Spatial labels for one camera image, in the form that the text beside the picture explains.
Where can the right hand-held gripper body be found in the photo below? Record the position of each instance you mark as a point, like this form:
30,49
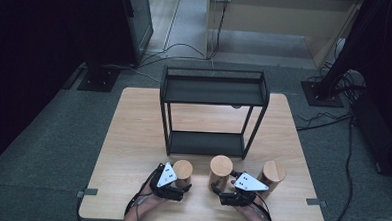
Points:
249,183

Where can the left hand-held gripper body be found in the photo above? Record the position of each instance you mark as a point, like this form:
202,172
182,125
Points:
166,176

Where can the tall wooden-lid glass jar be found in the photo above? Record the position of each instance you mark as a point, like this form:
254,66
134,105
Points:
221,166

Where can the small wooden-lid glass jar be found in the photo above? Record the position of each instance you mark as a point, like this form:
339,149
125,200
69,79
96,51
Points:
182,170

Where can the wooden cylinder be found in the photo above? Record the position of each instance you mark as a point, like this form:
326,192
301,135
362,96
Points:
274,172

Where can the black metal two-tier rack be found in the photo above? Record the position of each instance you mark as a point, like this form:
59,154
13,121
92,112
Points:
215,91

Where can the person's right hand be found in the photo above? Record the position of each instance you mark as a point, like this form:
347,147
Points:
251,213

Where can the person's left hand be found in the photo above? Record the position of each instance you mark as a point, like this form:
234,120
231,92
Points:
148,202

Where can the grey tape strip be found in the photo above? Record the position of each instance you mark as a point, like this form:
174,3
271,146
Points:
316,202
87,192

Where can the black stand with pole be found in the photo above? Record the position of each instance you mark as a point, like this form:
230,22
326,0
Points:
323,94

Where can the black box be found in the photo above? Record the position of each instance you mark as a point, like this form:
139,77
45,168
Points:
378,138

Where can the glass-fronted dark cabinet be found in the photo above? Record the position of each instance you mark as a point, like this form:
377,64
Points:
137,24

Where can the black stand base plate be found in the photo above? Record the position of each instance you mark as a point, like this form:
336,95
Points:
98,80

